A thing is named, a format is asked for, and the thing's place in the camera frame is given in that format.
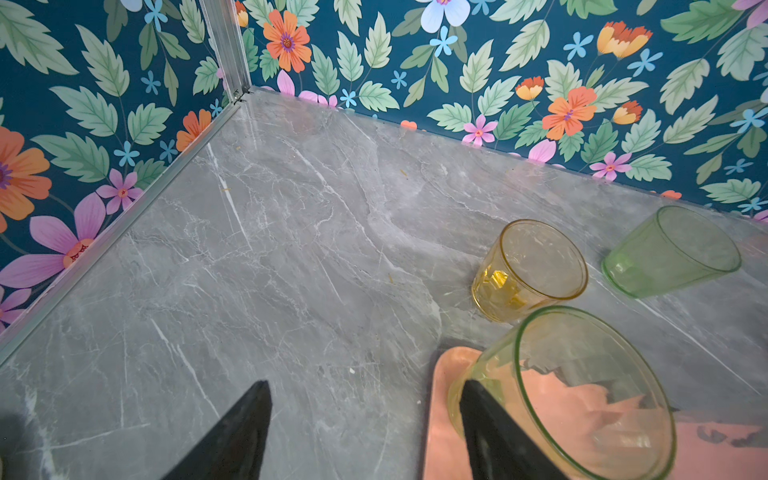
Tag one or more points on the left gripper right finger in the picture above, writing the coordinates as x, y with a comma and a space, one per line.
498, 448

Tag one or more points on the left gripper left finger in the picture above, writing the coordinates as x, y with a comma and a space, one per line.
235, 447

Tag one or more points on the pink plastic tray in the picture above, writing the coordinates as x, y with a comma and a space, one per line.
708, 450

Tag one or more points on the light green tall glass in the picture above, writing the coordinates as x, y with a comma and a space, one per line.
581, 392

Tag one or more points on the short amber glass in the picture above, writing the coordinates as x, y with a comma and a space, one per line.
531, 265

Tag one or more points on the short green glass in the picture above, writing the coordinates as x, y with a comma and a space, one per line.
672, 249

